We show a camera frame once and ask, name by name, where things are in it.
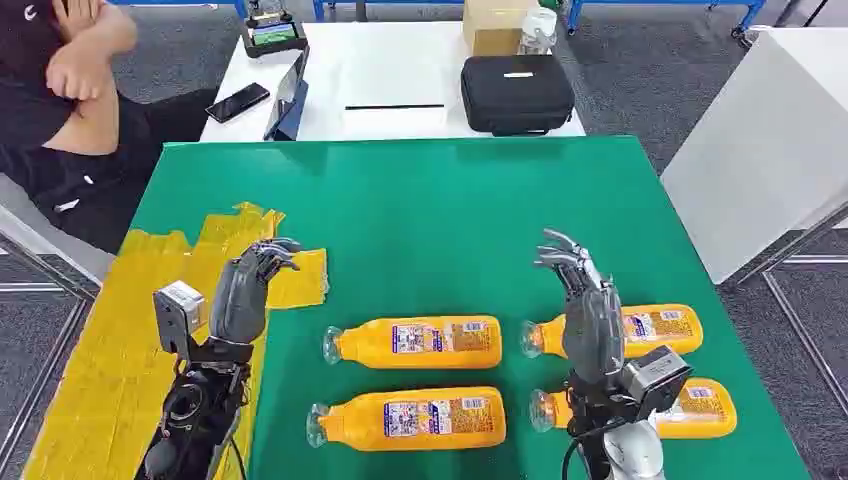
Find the person's left hand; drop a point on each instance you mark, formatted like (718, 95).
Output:
(76, 76)

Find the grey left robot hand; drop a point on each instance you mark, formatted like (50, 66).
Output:
(238, 305)

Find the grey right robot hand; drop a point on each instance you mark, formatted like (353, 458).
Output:
(593, 331)

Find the orange drink bottle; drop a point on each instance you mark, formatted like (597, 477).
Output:
(662, 328)
(358, 424)
(702, 411)
(371, 344)

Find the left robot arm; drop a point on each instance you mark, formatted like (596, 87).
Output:
(195, 411)

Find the person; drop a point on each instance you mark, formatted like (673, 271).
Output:
(99, 179)

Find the yellow plastic sheet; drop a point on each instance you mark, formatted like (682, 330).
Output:
(112, 358)

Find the black smartphone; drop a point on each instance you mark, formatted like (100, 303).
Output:
(237, 102)

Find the green table mat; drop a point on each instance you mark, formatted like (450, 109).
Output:
(430, 232)

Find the black remote controller with screen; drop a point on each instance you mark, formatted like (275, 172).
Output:
(273, 36)

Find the white side table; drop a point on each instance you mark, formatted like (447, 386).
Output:
(762, 152)

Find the black zipped carry case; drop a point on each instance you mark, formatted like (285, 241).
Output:
(517, 93)

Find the clear plastic jar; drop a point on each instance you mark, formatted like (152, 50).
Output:
(538, 30)

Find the brown cardboard box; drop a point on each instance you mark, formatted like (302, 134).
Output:
(493, 26)

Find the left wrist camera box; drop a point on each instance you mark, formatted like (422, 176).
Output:
(177, 311)

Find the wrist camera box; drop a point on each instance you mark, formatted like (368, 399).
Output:
(656, 381)
(177, 311)

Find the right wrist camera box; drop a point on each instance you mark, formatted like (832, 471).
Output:
(656, 381)

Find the blue metal frame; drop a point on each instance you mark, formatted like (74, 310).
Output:
(199, 3)
(397, 2)
(662, 3)

